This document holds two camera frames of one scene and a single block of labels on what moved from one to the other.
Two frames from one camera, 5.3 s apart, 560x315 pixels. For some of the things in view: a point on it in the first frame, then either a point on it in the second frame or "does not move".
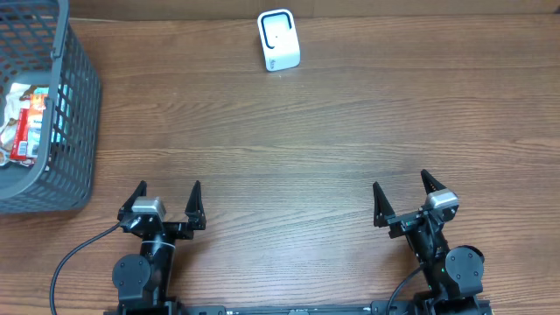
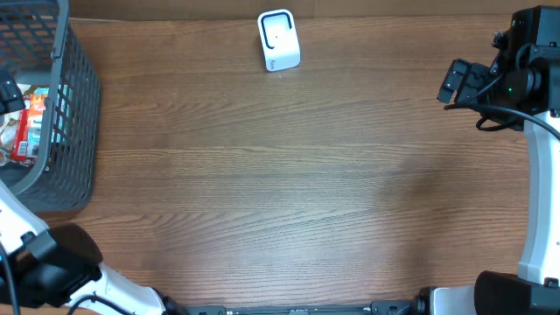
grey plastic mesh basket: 39,45 does not move
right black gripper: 402,223 to 470,79
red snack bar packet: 20,142 does not move
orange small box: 37,103 does not move
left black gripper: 194,215 to 12,101
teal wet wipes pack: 36,111 does not move
